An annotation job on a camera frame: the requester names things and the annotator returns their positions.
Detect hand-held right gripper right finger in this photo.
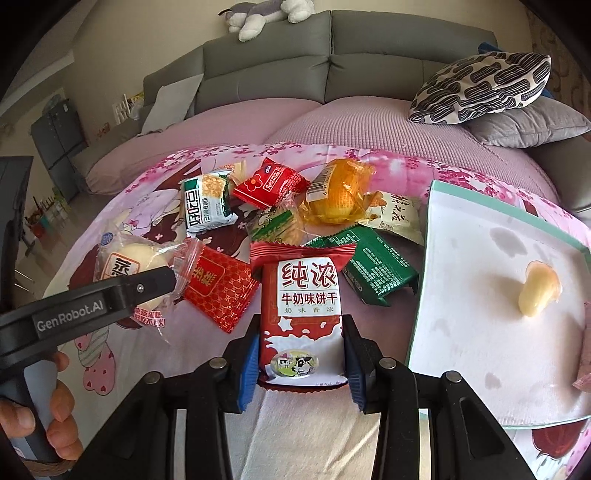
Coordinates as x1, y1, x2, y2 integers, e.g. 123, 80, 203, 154
342, 314, 534, 480

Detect black white patterned pillow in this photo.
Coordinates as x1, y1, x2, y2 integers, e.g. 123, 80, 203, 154
409, 50, 552, 126

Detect cream rice cracker packet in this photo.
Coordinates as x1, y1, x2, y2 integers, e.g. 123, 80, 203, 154
355, 189, 426, 245

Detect red gold patterned cake packet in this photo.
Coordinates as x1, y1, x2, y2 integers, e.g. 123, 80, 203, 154
178, 237, 260, 334

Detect white tray with teal rim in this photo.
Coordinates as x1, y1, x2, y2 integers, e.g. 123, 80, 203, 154
405, 180, 591, 431

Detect light grey pillow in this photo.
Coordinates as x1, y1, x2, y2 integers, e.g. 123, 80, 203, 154
139, 73, 205, 137

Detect clear steamed bun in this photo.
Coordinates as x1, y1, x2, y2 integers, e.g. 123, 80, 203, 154
95, 228, 204, 347

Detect grey sofa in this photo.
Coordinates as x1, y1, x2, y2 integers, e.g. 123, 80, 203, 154
74, 9, 591, 217

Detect pink printed blanket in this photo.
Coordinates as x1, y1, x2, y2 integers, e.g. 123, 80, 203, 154
41, 141, 591, 480

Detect red white milk biscuit packet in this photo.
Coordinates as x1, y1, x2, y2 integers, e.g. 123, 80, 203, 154
249, 240, 360, 393

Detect small red snack packet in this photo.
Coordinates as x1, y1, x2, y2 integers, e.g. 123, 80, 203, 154
231, 157, 311, 210

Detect clear cracker packet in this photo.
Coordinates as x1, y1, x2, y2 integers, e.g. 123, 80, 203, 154
245, 194, 306, 245

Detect orange wrapped cake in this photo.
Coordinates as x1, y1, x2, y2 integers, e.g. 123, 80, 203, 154
298, 158, 377, 227

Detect dark grey pillow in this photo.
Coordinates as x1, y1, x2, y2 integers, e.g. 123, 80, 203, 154
464, 97, 591, 149

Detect colourful toy pile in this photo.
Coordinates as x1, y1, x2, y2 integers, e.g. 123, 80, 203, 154
25, 196, 65, 241

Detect person's left hand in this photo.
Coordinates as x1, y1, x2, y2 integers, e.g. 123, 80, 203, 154
0, 351, 85, 464

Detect pink sofa cover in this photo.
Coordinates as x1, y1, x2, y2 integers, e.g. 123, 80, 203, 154
85, 99, 561, 204

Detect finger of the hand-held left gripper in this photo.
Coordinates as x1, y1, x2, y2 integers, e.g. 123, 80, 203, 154
117, 267, 179, 315

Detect dark flat panel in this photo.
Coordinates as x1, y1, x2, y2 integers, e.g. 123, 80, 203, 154
0, 156, 34, 301

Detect yellow jelly cup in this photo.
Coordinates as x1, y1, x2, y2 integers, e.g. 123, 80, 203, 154
517, 261, 563, 318

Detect dark green snack packet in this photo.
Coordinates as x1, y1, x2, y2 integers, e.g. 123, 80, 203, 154
302, 226, 420, 308

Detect yellow white snack packet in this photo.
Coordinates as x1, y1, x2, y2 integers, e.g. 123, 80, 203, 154
226, 159, 250, 183

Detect white magazine rack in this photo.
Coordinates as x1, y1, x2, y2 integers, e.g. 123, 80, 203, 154
113, 92, 144, 125

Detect beige patterned curtain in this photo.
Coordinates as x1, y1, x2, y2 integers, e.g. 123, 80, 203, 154
529, 0, 591, 109

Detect grey white plush toy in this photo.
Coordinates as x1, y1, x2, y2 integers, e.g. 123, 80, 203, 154
221, 0, 319, 42

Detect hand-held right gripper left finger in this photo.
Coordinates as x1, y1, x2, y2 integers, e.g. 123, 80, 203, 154
69, 314, 262, 480

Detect grey refrigerator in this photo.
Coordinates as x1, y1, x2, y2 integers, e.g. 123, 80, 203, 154
31, 99, 90, 201

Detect green white snack packet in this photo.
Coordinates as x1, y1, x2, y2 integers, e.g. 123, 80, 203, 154
179, 168, 240, 236

